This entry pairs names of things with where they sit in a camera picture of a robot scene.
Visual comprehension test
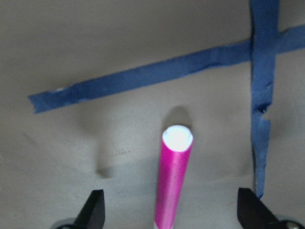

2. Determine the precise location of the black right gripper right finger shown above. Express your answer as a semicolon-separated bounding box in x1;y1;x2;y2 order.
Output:
237;187;284;229

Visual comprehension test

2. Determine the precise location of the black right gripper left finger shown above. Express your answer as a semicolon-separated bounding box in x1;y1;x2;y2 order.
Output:
71;189;105;229

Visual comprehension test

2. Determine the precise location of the pink marker pen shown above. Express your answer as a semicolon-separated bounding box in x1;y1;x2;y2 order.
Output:
153;125;193;229

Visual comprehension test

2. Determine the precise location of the brown paper table cover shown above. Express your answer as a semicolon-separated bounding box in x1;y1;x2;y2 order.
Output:
0;0;305;229

